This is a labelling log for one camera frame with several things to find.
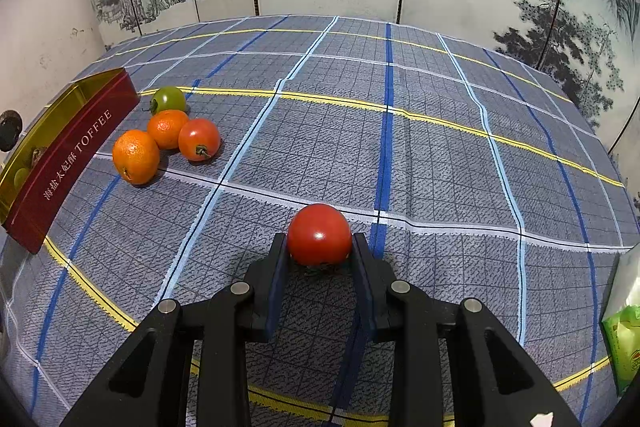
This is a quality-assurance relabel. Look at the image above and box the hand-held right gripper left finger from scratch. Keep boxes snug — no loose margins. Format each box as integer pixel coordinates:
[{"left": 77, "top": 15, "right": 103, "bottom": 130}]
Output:
[{"left": 60, "top": 232, "right": 290, "bottom": 427}]

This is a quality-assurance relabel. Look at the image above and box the red tomato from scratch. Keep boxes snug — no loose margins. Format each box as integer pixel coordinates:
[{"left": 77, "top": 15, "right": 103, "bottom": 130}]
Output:
[{"left": 286, "top": 203, "right": 353, "bottom": 267}]

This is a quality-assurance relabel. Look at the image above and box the green snack packet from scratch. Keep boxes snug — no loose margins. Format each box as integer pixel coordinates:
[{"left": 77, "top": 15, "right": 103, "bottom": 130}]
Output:
[{"left": 600, "top": 243, "right": 640, "bottom": 398}]

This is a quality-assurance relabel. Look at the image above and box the grey round stone disc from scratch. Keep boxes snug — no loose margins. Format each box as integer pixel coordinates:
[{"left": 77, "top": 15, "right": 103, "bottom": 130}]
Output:
[{"left": 0, "top": 109, "right": 23, "bottom": 152}]

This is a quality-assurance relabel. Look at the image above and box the orange-red tomato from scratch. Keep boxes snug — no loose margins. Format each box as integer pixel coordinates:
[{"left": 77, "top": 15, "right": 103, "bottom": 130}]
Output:
[{"left": 178, "top": 118, "right": 222, "bottom": 162}]

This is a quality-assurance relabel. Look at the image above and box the green tomato with stem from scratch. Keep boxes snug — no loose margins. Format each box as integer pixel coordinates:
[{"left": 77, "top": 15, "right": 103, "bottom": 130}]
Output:
[{"left": 150, "top": 87, "right": 188, "bottom": 115}]

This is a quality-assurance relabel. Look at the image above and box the small orange mandarin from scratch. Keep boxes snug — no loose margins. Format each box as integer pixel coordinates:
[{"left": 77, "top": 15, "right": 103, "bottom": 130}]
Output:
[{"left": 147, "top": 109, "right": 190, "bottom": 150}]

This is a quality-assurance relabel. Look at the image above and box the blue plaid tablecloth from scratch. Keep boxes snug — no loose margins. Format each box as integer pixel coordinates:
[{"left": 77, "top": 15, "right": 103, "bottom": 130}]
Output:
[{"left": 0, "top": 14, "right": 631, "bottom": 427}]

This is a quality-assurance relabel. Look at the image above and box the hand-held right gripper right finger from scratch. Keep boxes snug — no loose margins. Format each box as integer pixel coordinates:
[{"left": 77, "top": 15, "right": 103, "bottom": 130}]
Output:
[{"left": 351, "top": 232, "right": 583, "bottom": 427}]

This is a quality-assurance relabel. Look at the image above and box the large orange mandarin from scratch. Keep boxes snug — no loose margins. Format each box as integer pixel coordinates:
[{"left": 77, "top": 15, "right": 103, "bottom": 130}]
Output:
[{"left": 112, "top": 129, "right": 161, "bottom": 186}]

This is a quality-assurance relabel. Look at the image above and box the red and gold tin box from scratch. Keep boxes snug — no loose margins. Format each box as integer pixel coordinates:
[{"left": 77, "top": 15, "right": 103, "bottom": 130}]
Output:
[{"left": 0, "top": 68, "right": 141, "bottom": 255}]

